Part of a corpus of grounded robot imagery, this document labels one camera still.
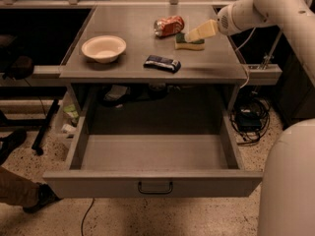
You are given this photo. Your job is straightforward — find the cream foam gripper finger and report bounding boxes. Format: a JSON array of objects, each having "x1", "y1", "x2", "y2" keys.
[{"x1": 184, "y1": 20, "x2": 219, "y2": 42}]

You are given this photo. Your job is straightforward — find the green and yellow sponge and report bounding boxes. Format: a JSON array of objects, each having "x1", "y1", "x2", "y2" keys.
[{"x1": 175, "y1": 32, "x2": 205, "y2": 51}]

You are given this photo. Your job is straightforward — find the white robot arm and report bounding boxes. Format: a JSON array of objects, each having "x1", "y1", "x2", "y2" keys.
[{"x1": 185, "y1": 0, "x2": 315, "y2": 236}]

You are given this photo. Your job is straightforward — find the grey open drawer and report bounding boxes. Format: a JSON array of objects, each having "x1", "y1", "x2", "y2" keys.
[{"x1": 44, "y1": 108, "x2": 262, "y2": 198}]

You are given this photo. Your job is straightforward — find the crushed red soda can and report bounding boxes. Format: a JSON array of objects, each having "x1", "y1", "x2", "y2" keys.
[{"x1": 154, "y1": 16, "x2": 184, "y2": 37}]

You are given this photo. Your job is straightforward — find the blue snack packet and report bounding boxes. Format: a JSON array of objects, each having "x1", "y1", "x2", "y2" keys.
[{"x1": 144, "y1": 55, "x2": 181, "y2": 73}]

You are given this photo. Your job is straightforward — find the metal tripod pole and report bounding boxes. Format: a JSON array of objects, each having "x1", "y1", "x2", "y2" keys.
[{"x1": 258, "y1": 30, "x2": 283, "y2": 70}]

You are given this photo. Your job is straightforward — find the grey metal cabinet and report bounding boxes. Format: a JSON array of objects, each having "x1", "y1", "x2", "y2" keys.
[{"x1": 60, "y1": 4, "x2": 247, "y2": 118}]

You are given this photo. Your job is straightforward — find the black stand base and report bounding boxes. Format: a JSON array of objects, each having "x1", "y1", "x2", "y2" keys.
[{"x1": 0, "y1": 99, "x2": 59, "y2": 155}]

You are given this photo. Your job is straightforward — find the black shoe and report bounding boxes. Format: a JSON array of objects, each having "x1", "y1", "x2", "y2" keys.
[
  {"x1": 0, "y1": 129, "x2": 27, "y2": 165},
  {"x1": 23, "y1": 183, "x2": 60, "y2": 213}
]

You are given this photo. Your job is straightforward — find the person's leg brown trousers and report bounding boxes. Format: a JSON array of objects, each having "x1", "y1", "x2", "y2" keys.
[{"x1": 0, "y1": 167, "x2": 39, "y2": 207}]

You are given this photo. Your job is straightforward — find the black cable bundle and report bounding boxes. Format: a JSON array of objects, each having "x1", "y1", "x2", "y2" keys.
[{"x1": 229, "y1": 95, "x2": 272, "y2": 147}]

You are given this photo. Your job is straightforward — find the black drawer handle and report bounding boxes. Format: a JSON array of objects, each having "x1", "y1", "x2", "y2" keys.
[{"x1": 138, "y1": 182, "x2": 173, "y2": 195}]

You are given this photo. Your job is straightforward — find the black floor cable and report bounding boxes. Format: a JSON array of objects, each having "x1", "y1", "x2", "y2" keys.
[{"x1": 80, "y1": 198, "x2": 96, "y2": 236}]

